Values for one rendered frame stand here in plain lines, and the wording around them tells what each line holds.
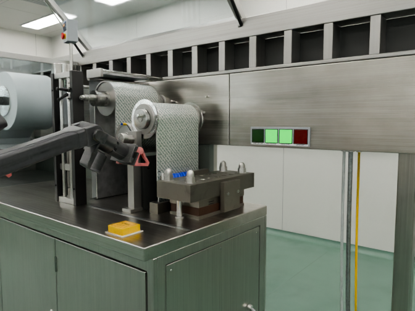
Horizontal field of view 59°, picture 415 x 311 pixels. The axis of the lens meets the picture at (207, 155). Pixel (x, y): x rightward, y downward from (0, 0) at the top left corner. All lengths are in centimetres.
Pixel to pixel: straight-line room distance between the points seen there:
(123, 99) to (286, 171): 275
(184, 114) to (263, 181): 282
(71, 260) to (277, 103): 94
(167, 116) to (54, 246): 63
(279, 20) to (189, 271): 95
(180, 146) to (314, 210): 270
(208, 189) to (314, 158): 269
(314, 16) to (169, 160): 73
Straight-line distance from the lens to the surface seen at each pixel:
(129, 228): 115
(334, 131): 134
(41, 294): 167
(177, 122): 144
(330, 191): 389
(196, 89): 167
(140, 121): 140
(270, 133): 144
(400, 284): 156
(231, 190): 137
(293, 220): 411
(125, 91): 159
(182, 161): 147
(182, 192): 125
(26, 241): 170
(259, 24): 153
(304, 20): 144
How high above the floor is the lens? 124
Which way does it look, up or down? 5 degrees down
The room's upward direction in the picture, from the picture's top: straight up
